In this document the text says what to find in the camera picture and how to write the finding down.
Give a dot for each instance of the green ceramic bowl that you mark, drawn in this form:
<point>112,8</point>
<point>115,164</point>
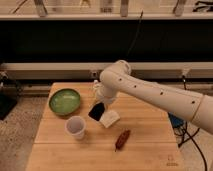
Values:
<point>64,101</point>

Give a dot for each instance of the black object at left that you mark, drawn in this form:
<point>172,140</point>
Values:
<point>6,105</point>

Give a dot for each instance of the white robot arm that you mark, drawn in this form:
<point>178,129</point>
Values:
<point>190,106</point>

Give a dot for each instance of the blue box beside table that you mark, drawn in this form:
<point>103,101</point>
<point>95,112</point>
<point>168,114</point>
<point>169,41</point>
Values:
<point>175,121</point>

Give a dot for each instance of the small white bottle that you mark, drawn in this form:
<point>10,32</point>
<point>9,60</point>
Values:
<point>96,85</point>

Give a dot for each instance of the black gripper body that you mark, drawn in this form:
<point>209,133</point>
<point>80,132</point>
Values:
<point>97,111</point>

